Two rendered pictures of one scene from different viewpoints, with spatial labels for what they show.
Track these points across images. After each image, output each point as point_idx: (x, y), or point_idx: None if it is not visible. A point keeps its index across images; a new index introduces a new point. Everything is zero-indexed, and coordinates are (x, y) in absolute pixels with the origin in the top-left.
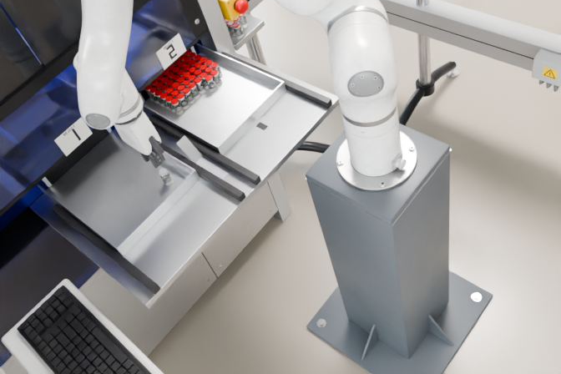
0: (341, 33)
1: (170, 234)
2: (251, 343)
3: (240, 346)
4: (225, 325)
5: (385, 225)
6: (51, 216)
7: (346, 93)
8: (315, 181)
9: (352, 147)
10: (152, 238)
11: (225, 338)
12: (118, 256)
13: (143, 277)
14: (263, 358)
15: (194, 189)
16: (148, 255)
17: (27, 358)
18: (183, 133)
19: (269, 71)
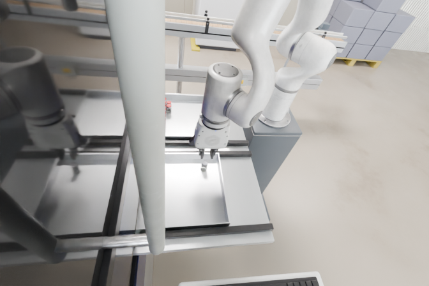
0: (313, 41)
1: (238, 195)
2: (191, 252)
3: (188, 258)
4: (171, 255)
5: (296, 138)
6: (140, 246)
7: (323, 68)
8: (262, 133)
9: (280, 107)
10: (231, 204)
11: (177, 261)
12: (232, 228)
13: (260, 226)
14: (203, 254)
15: (221, 165)
16: (240, 214)
17: None
18: (183, 140)
19: None
